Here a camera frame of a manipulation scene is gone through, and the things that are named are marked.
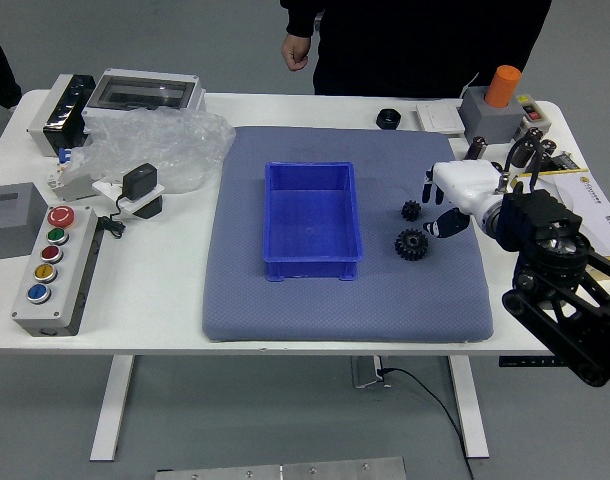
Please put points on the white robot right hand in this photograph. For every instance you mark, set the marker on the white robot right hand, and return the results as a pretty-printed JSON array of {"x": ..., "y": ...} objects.
[{"x": 467, "y": 182}]

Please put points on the person's right hand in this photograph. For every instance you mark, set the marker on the person's right hand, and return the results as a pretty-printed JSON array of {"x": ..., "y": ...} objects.
[{"x": 295, "y": 52}]

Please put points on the small black gear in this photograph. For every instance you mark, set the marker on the small black gear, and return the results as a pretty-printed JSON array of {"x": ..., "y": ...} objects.
[{"x": 411, "y": 211}]

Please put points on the big black gear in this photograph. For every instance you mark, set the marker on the big black gear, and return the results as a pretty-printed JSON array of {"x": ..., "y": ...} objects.
[{"x": 411, "y": 245}]

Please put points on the blue plastic box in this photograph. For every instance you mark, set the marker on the blue plastic box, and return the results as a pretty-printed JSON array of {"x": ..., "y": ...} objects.
[{"x": 310, "y": 215}]

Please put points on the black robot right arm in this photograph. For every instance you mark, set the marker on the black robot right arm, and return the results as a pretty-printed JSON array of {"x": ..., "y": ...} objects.
[{"x": 540, "y": 215}]

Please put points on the black hex nut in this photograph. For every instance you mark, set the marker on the black hex nut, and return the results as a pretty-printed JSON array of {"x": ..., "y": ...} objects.
[{"x": 389, "y": 120}]

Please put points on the yellow and white cardboard box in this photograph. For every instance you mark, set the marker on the yellow and white cardboard box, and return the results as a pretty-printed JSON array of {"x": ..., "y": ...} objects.
[{"x": 595, "y": 210}]

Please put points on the grey distribution box clear lid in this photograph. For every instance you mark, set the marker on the grey distribution box clear lid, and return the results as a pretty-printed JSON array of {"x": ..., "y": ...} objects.
[{"x": 140, "y": 92}]

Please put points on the grey metal control box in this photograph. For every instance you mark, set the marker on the grey metal control box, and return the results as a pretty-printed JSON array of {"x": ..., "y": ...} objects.
[{"x": 367, "y": 372}]

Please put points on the grey pushbutton control box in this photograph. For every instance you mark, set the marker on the grey pushbutton control box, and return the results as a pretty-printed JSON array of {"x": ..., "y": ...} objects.
[{"x": 47, "y": 270}]

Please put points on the dark brown capacitor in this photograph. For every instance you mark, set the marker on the dark brown capacitor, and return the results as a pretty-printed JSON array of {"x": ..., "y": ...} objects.
[
  {"x": 524, "y": 147},
  {"x": 549, "y": 147},
  {"x": 477, "y": 147},
  {"x": 496, "y": 167}
]

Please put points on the grey block with round hole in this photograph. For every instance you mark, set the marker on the grey block with round hole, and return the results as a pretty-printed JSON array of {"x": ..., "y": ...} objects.
[{"x": 485, "y": 122}]

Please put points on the small black electronic module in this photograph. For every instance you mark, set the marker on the small black electronic module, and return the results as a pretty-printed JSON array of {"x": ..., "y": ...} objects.
[{"x": 566, "y": 161}]

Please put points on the orange cylinder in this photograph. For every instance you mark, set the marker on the orange cylinder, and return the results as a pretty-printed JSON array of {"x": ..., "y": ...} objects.
[{"x": 502, "y": 86}]

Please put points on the person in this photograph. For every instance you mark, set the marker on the person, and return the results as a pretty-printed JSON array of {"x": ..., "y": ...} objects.
[
  {"x": 425, "y": 45},
  {"x": 0, "y": 70}
]

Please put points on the clear plastic bag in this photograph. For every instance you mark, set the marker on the clear plastic bag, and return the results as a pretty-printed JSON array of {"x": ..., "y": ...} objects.
[{"x": 160, "y": 140}]

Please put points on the grey-blue foam mat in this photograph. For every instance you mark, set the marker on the grey-blue foam mat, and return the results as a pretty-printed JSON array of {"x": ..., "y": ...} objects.
[{"x": 335, "y": 310}]

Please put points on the black table control panel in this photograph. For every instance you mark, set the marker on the black table control panel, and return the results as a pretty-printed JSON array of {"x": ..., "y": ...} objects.
[{"x": 527, "y": 361}]

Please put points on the black power adapter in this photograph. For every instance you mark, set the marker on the black power adapter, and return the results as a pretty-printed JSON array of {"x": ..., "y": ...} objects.
[{"x": 140, "y": 180}]

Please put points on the white socket plate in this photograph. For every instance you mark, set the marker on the white socket plate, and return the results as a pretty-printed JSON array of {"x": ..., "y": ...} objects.
[{"x": 152, "y": 197}]

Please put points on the white table leg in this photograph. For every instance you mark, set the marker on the white table leg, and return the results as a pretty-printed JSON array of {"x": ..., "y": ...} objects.
[
  {"x": 469, "y": 405},
  {"x": 112, "y": 405}
]

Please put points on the white circuit breaker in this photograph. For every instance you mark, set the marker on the white circuit breaker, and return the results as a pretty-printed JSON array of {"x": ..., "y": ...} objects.
[{"x": 60, "y": 177}]

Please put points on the grey block with square hole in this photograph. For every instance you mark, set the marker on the grey block with square hole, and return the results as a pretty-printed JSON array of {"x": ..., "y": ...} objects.
[{"x": 10, "y": 235}]

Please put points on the grey metal plate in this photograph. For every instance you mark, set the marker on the grey metal plate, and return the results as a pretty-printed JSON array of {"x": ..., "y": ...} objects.
[{"x": 285, "y": 471}]

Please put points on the white wall switch plate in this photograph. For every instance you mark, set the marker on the white wall switch plate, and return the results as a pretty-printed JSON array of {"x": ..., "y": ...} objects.
[{"x": 440, "y": 119}]

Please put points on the white switch box red button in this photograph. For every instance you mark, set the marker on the white switch box red button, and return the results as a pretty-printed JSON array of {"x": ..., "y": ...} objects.
[{"x": 532, "y": 112}]

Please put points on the grey enclosure with black panel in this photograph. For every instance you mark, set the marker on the grey enclosure with black panel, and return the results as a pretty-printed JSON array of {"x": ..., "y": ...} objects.
[{"x": 50, "y": 115}]

